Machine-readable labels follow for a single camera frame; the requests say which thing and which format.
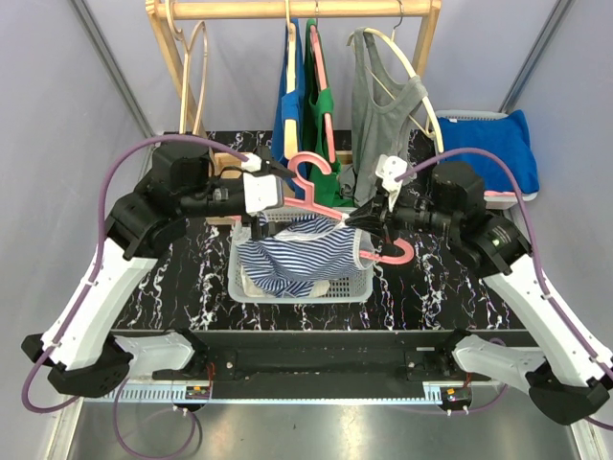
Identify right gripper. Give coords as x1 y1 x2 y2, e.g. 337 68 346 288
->
347 184 459 243

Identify pink hanger with striped top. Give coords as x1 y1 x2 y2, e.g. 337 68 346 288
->
284 151 414 265

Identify blue white striped tank top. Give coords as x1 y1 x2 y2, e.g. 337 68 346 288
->
237 215 374 290

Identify light wooden hanger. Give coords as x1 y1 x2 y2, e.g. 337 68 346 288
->
165 0 210 138

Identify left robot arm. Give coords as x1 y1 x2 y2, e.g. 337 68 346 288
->
21 134 296 398

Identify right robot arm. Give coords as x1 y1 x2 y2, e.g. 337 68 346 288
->
347 156 612 426

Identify wooden hanger with blue top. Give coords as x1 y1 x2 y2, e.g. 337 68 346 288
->
284 0 298 160

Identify grey tank top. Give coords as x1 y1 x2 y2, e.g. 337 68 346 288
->
339 28 427 207

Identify cream hanger with grey top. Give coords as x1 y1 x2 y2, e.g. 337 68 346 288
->
347 1 444 155

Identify green tank top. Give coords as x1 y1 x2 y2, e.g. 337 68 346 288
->
302 18 353 207

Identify pink hanger in side basket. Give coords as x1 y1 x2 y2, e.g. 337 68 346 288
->
485 191 516 198

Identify pink hanger with green top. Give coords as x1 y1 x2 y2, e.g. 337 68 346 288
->
309 1 336 163

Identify wooden clothes rack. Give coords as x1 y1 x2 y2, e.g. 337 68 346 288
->
146 0 442 226

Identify white perforated plastic basket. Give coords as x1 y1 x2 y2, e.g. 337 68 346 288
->
228 207 374 304

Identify grey side basket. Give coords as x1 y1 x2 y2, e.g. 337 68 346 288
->
433 109 539 210

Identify blue folded cloth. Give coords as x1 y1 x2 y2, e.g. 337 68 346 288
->
438 109 541 193

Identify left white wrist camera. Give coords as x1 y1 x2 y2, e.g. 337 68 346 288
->
241 153 284 215

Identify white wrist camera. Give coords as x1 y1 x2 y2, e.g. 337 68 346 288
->
375 154 408 212
241 153 284 215

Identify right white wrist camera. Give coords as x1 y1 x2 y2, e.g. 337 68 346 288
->
375 154 408 212

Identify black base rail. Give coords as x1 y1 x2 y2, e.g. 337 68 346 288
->
109 329 521 402

